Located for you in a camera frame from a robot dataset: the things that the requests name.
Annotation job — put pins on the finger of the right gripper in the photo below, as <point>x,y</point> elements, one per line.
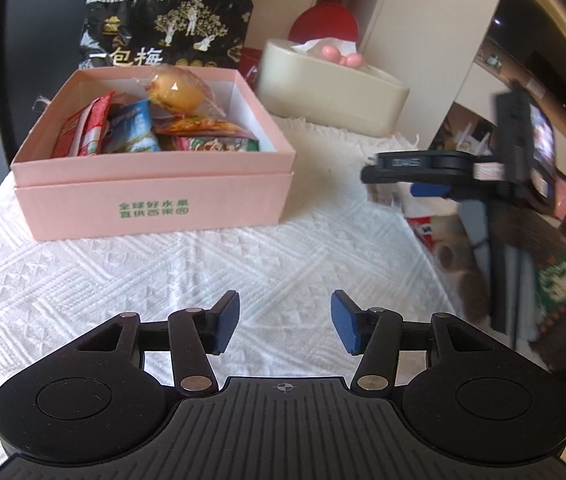
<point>429,190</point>

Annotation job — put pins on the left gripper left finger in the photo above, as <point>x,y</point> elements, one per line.
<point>196,333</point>

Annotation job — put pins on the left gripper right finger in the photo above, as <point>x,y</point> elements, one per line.
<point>373,334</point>

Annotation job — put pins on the small red snack packet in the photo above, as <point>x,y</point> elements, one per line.
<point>428,230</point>

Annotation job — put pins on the colourful biscuit ball packet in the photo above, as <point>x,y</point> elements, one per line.
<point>215,144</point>

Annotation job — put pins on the blue seaweed snack packet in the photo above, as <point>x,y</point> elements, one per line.
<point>130,130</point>

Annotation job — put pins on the bun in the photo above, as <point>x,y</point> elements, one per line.
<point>177,90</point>

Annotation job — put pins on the sesame bar clear packet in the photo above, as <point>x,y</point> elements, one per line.
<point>385,194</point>

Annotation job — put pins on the red quail egg pouch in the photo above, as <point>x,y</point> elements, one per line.
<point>197,126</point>

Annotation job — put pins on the long red snack packet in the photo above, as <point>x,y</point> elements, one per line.
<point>81,134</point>

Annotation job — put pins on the gloved right hand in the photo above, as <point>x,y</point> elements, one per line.
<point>510,267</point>

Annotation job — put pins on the pink cardboard box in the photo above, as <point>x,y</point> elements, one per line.
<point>136,193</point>

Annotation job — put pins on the cream tissue box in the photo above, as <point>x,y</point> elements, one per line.
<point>293,84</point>

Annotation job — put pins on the white textured tablecloth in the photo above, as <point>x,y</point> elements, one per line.
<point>331,236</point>

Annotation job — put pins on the red round lid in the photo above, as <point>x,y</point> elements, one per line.
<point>326,20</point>

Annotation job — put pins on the black plum snack bag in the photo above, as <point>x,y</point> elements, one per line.
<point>208,33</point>

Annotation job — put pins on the black tall cabinet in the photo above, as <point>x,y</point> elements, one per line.
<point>39,50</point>

